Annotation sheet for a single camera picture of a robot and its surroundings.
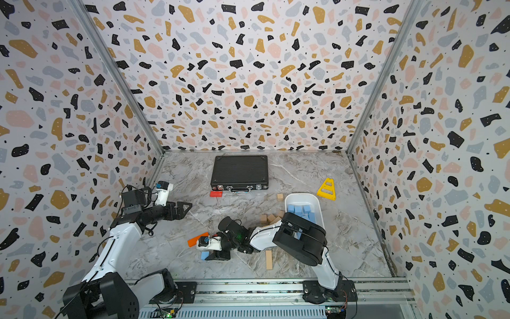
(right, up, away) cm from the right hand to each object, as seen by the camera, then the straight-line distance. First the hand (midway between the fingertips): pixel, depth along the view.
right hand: (207, 252), depth 81 cm
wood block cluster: (+27, +11, +10) cm, 30 cm away
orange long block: (-9, +2, +6) cm, 11 cm away
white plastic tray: (+43, +17, +17) cm, 49 cm away
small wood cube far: (+31, +20, +18) cm, 41 cm away
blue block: (+36, +15, +14) cm, 41 cm away
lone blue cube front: (-1, -1, 0) cm, 2 cm away
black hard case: (+10, +31, +22) cm, 40 cm away
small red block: (-2, +21, +22) cm, 30 cm away
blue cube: (+44, +15, +14) cm, 48 cm away
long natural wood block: (+25, -3, 0) cm, 25 cm away
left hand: (-11, +19, +2) cm, 22 cm away
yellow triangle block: (+55, +21, +19) cm, 62 cm away
